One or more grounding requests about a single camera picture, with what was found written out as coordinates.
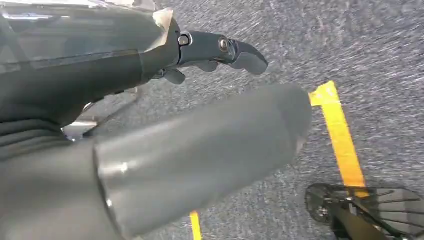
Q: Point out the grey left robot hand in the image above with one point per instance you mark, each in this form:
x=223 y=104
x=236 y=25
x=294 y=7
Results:
x=198 y=149

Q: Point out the yellow floor tape square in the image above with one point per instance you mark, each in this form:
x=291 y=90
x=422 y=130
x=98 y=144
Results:
x=341 y=142

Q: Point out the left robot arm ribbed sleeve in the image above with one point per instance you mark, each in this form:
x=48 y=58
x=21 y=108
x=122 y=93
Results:
x=26 y=139

